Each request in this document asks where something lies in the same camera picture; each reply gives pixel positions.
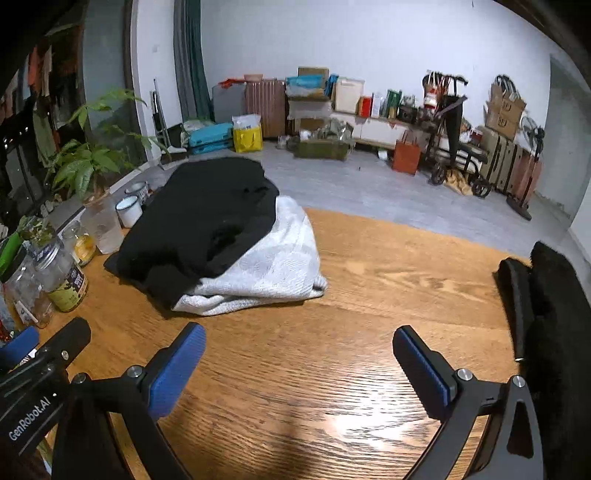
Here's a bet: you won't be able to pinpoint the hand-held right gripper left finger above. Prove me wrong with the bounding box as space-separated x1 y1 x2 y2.
51 322 207 480

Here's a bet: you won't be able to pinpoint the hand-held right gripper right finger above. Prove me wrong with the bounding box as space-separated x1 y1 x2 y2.
392 325 546 480

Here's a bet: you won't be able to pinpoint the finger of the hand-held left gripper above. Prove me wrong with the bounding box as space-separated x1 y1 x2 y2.
36 318 92 368
0 327 40 370

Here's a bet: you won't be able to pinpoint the black fleece jacket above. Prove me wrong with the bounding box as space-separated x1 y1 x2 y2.
496 241 591 462

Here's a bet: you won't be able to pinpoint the black sweatshirt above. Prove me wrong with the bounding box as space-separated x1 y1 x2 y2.
104 157 281 320

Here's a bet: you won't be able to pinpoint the hanging clothes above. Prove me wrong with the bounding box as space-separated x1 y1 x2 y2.
0 34 86 169

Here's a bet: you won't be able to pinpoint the glass jar with green label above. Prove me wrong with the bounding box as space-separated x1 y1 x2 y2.
34 237 89 313

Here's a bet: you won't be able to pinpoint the small jar with yellow contents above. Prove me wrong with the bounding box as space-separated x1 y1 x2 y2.
65 222 98 267

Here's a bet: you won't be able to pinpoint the clear plastic cup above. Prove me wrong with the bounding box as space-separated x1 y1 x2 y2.
84 191 125 254

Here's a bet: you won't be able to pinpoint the white knitted sweater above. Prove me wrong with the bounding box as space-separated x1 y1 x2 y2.
171 196 329 317

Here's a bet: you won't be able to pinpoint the potted green plant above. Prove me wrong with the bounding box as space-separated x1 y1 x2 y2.
45 89 172 204

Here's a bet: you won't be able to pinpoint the orange paper bag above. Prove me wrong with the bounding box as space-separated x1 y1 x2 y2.
392 130 422 175

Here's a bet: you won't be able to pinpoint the row of upright suitcases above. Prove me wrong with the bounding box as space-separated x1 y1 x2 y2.
478 127 543 201

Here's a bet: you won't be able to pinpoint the blue flat box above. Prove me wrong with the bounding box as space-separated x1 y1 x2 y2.
188 122 234 155

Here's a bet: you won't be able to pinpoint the black metal rack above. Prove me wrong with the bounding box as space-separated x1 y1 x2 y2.
421 71 491 199

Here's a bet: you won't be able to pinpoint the green crate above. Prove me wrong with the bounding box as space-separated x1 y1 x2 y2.
292 137 352 162

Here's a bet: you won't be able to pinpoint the yellow shopping bag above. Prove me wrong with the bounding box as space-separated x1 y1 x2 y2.
232 113 264 154

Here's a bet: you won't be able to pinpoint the white low cabinet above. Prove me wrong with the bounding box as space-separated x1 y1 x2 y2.
330 110 444 151

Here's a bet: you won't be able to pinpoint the folded stepladder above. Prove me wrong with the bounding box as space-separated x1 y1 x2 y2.
150 78 171 149

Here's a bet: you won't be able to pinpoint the black standing fan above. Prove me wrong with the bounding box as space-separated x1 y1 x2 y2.
505 115 546 221

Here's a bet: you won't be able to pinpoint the grey board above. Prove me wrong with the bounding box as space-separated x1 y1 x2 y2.
211 83 247 125

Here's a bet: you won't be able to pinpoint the pink suitcase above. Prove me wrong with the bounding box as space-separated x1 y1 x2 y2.
244 78 288 139

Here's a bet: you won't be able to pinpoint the white box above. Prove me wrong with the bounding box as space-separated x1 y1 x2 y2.
335 78 365 114

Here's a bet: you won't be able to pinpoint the blue cardboard box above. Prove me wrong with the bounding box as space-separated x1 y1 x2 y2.
285 74 340 100

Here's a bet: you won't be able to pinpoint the green curtain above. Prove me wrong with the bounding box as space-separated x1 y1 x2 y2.
173 0 214 124

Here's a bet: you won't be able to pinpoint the cardboard box with handles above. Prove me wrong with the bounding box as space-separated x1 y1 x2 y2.
484 75 527 141

